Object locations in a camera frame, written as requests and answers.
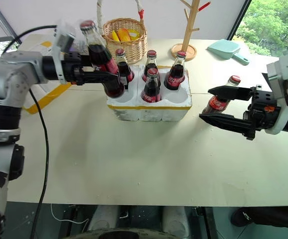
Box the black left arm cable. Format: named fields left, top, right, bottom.
left=1, top=24, right=58, bottom=54

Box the thin white floor cable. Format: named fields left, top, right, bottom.
left=50, top=203, right=90, bottom=228

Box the black shoe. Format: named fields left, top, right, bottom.
left=230, top=206, right=288, bottom=229

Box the teal plastic dustpan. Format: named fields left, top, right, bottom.
left=206, top=39, right=250, bottom=66

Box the black hanging cable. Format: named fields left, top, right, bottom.
left=27, top=87, right=50, bottom=239

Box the orange toy food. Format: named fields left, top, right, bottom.
left=116, top=27, right=133, bottom=42

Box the glass cola bottle red cap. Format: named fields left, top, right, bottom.
left=80, top=20, right=126, bottom=99
left=142, top=49, right=159, bottom=83
left=163, top=50, right=186, bottom=91
left=115, top=48, right=136, bottom=90
left=201, top=75, right=242, bottom=116
left=141, top=67, right=162, bottom=104

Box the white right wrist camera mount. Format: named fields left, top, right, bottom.
left=264, top=54, right=288, bottom=135

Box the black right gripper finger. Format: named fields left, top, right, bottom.
left=207, top=85, right=257, bottom=102
left=199, top=113, right=256, bottom=141

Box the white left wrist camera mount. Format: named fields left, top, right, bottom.
left=51, top=24, right=77, bottom=85

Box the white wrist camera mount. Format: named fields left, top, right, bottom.
left=51, top=24, right=77, bottom=85
left=264, top=54, right=288, bottom=135

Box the white foam bottle crate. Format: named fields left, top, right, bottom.
left=106, top=64, right=193, bottom=122

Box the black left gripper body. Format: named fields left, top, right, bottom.
left=62, top=51, right=95, bottom=86

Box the grey window frame bar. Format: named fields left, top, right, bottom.
left=0, top=0, right=19, bottom=45

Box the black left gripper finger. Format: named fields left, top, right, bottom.
left=80, top=70, right=121, bottom=88
left=80, top=54, right=94, bottom=68

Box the wooden tree rack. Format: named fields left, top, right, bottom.
left=171, top=0, right=212, bottom=62

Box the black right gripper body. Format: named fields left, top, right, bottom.
left=242, top=84, right=282, bottom=133

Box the dark window frame bar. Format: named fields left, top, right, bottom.
left=227, top=0, right=254, bottom=41

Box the wicker basket with rope handle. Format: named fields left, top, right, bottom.
left=96, top=0, right=148, bottom=66

